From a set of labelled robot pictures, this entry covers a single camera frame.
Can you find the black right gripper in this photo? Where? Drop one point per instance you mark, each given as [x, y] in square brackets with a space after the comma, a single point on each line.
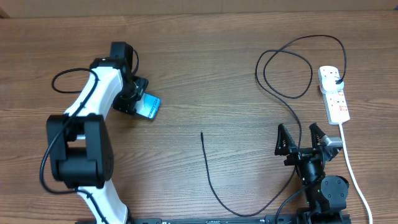
[298, 154]

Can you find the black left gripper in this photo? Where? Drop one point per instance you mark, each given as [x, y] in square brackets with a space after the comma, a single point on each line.
[128, 106]

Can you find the white charger plug adapter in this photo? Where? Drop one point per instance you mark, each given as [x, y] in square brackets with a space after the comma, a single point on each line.
[331, 84]

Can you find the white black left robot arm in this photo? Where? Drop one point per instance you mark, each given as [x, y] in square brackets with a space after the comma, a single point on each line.
[80, 151]

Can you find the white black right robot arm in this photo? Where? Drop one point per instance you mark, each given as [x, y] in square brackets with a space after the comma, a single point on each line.
[325, 194]

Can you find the white power strip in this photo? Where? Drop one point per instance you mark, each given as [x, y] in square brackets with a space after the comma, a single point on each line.
[335, 103]

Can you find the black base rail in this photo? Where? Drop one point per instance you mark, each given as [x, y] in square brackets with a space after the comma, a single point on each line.
[217, 221]

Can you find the blue Galaxy smartphone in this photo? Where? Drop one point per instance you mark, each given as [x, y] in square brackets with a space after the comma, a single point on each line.
[148, 106]

